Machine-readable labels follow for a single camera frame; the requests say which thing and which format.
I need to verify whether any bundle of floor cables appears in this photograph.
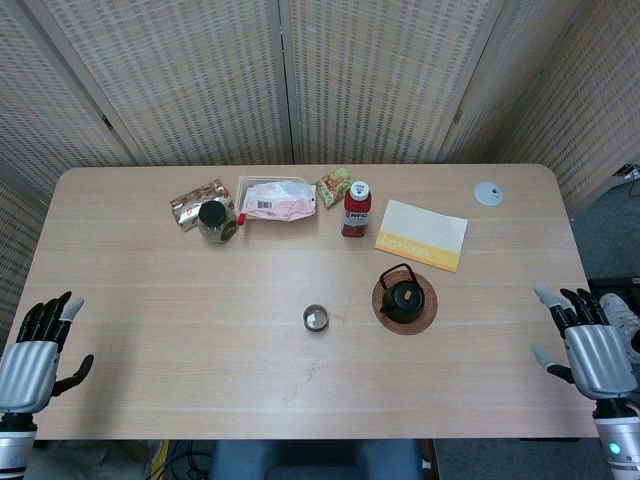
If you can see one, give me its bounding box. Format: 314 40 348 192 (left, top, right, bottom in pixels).
148 439 214 480

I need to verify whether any blue chair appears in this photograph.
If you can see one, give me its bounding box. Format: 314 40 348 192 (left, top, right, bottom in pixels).
208 439 424 480

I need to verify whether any red NFC juice bottle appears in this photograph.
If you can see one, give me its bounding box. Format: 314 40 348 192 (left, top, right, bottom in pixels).
341 180 372 239

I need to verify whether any black teapot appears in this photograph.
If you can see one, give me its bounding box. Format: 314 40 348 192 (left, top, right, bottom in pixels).
378 263 426 325

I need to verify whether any yellow white Lexicon book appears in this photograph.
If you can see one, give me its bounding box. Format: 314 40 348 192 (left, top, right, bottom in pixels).
374 199 470 275

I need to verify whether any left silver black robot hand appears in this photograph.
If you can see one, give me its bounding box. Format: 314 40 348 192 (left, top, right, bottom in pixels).
0 291 95 414

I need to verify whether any green orange snack packet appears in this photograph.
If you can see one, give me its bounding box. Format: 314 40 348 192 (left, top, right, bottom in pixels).
314 167 354 210

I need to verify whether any black case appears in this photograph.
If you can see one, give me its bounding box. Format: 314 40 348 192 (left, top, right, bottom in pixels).
588 276 640 301

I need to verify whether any dark ceramic cup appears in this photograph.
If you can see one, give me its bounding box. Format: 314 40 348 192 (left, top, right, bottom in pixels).
302 304 331 334

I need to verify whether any glass jar with black lid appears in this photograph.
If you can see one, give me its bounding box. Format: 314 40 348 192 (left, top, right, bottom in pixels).
197 200 239 245

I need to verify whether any woven folding screen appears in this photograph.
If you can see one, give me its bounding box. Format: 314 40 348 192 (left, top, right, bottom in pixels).
0 0 640 331

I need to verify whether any white sneaker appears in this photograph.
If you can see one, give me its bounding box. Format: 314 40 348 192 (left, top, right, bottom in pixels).
598 293 640 347

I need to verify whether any grey round table grommet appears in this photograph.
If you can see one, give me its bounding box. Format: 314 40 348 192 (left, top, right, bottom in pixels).
473 181 505 206

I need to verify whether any white plastic tray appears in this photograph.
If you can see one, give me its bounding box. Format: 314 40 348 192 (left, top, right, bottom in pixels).
235 175 311 211

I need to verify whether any brown woven round coaster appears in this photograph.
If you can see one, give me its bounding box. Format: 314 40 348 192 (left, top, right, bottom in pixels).
371 269 439 337

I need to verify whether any pink white plastic bag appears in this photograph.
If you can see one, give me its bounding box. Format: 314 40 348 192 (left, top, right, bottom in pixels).
241 181 319 222

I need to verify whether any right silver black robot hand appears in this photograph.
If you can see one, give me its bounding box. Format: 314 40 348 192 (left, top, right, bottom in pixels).
530 284 640 402

